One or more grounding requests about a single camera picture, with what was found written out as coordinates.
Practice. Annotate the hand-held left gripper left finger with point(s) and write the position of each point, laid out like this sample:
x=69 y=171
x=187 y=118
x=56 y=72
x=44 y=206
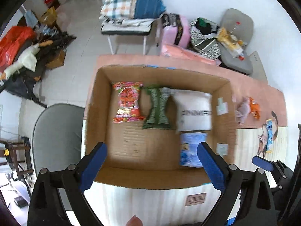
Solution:
x=93 y=169

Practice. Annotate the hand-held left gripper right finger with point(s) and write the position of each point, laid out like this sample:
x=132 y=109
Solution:
x=211 y=169

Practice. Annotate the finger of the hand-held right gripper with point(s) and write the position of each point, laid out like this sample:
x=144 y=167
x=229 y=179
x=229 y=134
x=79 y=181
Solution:
x=261 y=162

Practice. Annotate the person's left hand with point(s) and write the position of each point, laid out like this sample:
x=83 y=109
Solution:
x=134 y=221

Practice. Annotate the light blue snack packet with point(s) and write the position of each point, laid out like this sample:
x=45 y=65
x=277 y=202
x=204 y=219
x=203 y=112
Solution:
x=190 y=149

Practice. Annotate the blue white snack packet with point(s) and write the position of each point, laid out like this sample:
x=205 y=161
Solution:
x=270 y=131

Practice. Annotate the grey round back chair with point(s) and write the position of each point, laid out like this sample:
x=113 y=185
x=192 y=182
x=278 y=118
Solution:
x=56 y=134

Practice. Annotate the pale purple snack packet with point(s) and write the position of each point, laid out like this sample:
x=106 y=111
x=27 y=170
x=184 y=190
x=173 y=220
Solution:
x=242 y=110

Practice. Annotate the orange snack packet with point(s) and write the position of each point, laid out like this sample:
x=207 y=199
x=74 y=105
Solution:
x=254 y=107

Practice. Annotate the white pillow packet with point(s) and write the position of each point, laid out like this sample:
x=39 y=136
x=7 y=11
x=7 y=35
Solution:
x=194 y=113

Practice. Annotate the white cartoon print table mat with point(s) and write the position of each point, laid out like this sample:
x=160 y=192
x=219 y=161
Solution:
x=150 y=207

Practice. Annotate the red snack packet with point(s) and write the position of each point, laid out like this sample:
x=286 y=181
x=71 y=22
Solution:
x=127 y=102

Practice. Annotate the green snack packet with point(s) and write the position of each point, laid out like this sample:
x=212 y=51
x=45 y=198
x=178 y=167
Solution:
x=158 y=108

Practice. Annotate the grey flat board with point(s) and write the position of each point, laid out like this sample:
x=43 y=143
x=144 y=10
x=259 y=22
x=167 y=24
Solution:
x=258 y=67

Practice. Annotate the pile of dark clothes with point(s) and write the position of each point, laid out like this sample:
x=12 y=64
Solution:
x=28 y=84

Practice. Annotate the small brown cardboard box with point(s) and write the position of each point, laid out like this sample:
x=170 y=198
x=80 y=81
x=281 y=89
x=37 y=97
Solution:
x=56 y=60

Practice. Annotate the pink folded cloth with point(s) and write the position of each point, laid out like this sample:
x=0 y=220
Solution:
x=188 y=54

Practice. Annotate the yellow plastic bag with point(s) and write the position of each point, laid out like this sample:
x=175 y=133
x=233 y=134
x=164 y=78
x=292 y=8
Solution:
x=229 y=40

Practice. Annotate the patterned tote bag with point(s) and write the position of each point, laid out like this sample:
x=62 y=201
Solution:
x=204 y=41

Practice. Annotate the white plush goose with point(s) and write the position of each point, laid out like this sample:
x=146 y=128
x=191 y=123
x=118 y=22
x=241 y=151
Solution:
x=25 y=60

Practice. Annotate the grey padded chair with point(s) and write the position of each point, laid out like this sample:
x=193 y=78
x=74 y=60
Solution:
x=237 y=23

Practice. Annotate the pink suitcase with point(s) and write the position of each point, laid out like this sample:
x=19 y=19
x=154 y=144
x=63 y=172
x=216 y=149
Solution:
x=175 y=31

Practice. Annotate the red plastic bag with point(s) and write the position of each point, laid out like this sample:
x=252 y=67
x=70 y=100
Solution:
x=10 y=44

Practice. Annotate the yellow paper bag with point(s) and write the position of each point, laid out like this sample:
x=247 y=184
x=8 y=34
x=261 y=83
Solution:
x=49 y=16

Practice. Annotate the plaid quilt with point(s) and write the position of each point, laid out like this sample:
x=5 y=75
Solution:
x=117 y=0

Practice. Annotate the blue pillow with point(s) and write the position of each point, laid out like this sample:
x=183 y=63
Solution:
x=148 y=1

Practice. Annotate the dark frame stool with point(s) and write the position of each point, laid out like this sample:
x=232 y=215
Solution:
x=17 y=153

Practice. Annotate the white frame black seat chair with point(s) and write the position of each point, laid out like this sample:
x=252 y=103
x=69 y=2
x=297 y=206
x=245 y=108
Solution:
x=127 y=29

